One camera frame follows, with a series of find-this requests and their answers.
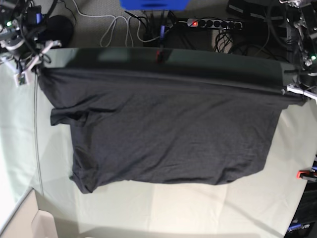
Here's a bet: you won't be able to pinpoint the dark grey t-shirt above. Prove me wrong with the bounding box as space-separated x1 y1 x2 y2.
37 47 308 194

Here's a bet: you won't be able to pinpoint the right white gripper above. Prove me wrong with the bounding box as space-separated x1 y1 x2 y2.
0 40 61 74

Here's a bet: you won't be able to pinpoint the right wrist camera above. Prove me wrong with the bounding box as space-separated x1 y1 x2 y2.
13 71 31 87

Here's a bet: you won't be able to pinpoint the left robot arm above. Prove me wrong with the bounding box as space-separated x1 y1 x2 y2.
266 0 317 101

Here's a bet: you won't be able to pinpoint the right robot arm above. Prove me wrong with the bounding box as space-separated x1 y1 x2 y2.
0 0 61 75

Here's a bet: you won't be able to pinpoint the beige cardboard box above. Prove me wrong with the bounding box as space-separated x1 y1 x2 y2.
0 188 58 238

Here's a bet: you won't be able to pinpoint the light green tablecloth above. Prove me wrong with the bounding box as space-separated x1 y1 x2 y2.
0 64 317 238

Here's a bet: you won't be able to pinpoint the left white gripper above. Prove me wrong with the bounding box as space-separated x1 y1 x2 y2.
286 84 317 101

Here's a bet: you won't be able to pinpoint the white cables on floor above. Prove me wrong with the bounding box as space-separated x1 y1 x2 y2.
71 0 161 48

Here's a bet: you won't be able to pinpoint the black power strip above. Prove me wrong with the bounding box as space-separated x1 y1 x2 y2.
187 18 243 31

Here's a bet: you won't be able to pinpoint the red clamp table middle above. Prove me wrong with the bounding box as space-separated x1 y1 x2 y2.
156 50 164 63

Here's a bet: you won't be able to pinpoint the red clamp right edge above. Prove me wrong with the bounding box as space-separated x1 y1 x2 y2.
297 166 317 182

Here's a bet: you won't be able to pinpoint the blue plastic bin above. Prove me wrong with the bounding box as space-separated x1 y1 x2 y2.
120 0 189 10

